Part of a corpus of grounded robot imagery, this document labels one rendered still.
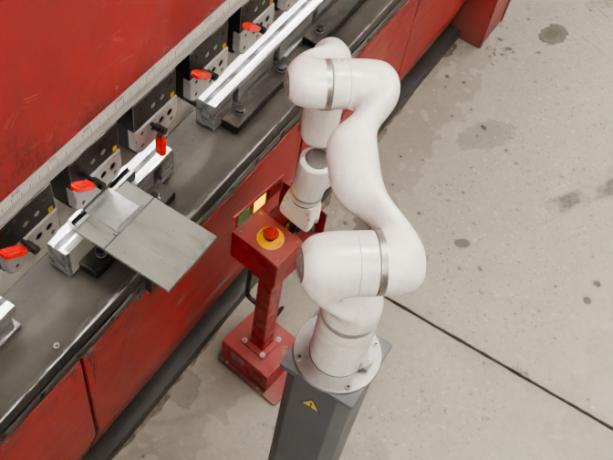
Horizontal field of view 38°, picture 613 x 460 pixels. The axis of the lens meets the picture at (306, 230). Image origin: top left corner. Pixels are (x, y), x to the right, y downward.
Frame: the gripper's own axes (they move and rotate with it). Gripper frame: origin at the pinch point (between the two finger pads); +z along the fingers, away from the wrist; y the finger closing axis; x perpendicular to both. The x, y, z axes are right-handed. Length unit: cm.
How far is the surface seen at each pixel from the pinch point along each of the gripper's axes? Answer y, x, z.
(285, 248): 3.9, -9.4, -4.4
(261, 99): -29.1, 15.6, -14.1
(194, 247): -5.1, -36.0, -25.7
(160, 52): -32, -22, -58
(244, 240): -5.4, -15.0, -3.5
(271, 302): 3.6, -7.1, 31.0
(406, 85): -33, 128, 72
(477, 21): -30, 173, 63
